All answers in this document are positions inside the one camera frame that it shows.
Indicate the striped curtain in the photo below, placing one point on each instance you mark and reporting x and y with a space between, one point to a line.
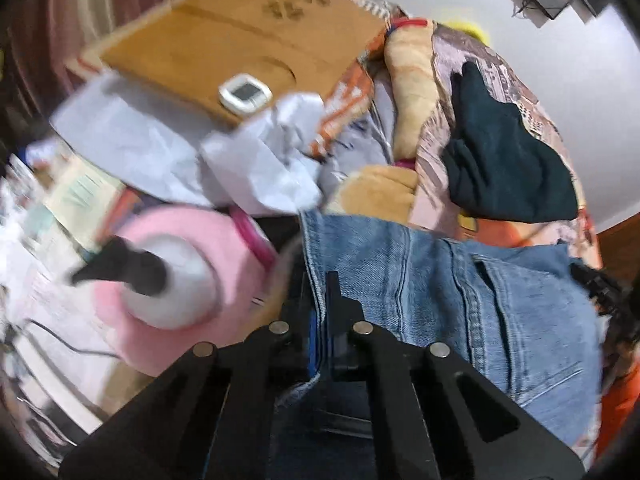
75 10

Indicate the tan plush toy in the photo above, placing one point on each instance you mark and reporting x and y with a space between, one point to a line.
410 85

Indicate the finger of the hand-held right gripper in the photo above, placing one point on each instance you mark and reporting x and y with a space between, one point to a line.
597 285

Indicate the black nozzle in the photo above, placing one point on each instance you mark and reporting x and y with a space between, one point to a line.
130 267

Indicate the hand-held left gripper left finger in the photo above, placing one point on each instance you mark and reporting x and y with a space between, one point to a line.
300 355

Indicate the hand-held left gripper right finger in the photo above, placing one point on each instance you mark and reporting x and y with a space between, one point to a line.
340 350

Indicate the pink round cushion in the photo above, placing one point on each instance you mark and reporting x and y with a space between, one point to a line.
230 270

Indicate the crumpled white paper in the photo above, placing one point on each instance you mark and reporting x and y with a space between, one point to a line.
165 145

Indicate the dark cloth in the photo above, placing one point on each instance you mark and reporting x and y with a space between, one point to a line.
505 160

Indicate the stack of books and papers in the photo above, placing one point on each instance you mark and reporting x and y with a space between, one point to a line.
75 195

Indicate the white digital timer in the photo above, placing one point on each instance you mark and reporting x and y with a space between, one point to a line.
245 92

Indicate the light grey cloth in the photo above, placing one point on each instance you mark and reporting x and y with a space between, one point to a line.
355 135

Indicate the printed blanket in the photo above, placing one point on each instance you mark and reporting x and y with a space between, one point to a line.
450 50

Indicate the blue jeans pants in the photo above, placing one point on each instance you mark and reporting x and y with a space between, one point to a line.
425 280

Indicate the yellow foam tube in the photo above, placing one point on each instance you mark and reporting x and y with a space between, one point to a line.
470 27

